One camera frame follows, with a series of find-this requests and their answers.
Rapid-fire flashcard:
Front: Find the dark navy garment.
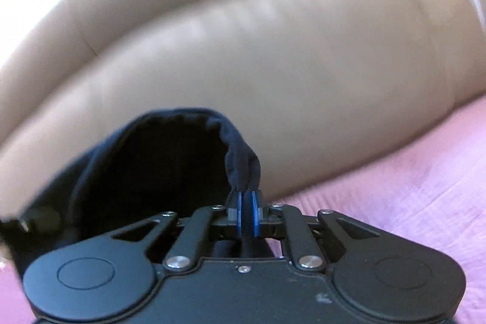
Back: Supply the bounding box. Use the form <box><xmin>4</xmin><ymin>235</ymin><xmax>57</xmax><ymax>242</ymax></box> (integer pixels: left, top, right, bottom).
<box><xmin>8</xmin><ymin>107</ymin><xmax>275</xmax><ymax>266</ymax></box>

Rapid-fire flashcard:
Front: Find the pink quilted bedspread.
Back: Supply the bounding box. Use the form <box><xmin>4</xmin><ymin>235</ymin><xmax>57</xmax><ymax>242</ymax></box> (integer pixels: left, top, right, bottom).
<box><xmin>0</xmin><ymin>92</ymin><xmax>486</xmax><ymax>324</ymax></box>

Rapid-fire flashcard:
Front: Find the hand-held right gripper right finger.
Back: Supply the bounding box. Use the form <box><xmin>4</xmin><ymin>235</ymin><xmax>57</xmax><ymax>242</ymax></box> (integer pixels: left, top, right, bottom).
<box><xmin>245</xmin><ymin>190</ymin><xmax>381</xmax><ymax>271</ymax></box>

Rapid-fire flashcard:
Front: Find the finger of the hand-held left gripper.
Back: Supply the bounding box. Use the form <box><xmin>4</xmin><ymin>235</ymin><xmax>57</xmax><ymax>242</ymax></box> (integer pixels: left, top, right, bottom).
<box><xmin>0</xmin><ymin>206</ymin><xmax>63</xmax><ymax>252</ymax></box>

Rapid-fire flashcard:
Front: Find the beige padded headboard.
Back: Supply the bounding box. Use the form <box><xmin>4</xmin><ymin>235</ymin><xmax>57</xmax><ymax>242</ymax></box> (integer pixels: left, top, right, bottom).
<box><xmin>0</xmin><ymin>0</ymin><xmax>486</xmax><ymax>220</ymax></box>

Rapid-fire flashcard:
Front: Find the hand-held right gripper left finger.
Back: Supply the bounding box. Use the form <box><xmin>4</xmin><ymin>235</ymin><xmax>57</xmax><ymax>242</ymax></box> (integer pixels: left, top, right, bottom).
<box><xmin>112</xmin><ymin>190</ymin><xmax>244</xmax><ymax>273</ymax></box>

